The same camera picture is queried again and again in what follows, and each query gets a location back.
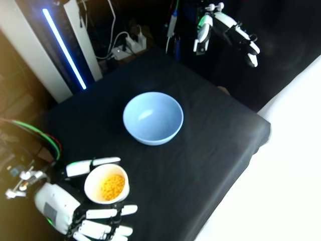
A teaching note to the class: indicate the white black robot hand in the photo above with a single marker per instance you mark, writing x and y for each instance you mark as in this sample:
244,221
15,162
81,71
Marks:
235,31
57,203

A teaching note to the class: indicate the white paper cup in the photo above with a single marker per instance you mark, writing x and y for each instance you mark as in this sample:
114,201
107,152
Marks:
94,180

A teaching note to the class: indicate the light blue bowl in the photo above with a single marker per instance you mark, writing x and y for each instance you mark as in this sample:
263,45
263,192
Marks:
153,118

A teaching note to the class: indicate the white oblong adapter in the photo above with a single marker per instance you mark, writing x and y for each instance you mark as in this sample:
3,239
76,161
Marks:
172,25

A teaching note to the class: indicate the white column with light strip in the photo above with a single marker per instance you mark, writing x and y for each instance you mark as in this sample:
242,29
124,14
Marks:
37,50

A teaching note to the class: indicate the pile of yellow beads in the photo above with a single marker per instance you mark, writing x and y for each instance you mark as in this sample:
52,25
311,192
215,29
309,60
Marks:
113,187

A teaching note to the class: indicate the white plug adapter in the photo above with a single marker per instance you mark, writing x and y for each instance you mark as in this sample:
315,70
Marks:
136,41

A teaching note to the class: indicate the white power strip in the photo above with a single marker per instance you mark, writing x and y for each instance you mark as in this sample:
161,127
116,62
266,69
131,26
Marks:
121,52

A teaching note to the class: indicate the black table cloth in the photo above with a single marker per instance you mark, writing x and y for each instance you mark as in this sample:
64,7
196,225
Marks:
188,175

